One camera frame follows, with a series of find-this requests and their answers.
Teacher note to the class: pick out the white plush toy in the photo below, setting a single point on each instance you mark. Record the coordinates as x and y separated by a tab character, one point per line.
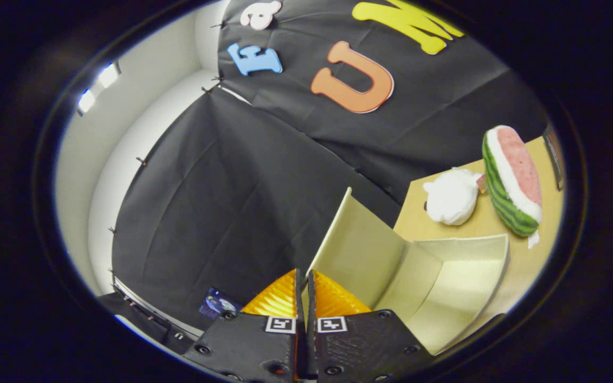
450	197

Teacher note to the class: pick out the watermelon slice plush toy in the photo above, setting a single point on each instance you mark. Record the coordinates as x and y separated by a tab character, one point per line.
508	181

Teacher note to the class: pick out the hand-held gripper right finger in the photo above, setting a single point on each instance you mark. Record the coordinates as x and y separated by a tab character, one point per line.
359	346

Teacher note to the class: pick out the split ceiling light panel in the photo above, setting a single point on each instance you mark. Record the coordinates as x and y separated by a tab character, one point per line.
108	75

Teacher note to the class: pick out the blue printed card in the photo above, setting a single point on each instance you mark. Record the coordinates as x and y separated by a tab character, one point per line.
218	304

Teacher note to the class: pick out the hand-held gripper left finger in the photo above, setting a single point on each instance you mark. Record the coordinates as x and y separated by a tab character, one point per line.
253	346

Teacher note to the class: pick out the grey storage box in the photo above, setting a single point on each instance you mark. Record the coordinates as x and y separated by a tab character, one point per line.
445	287

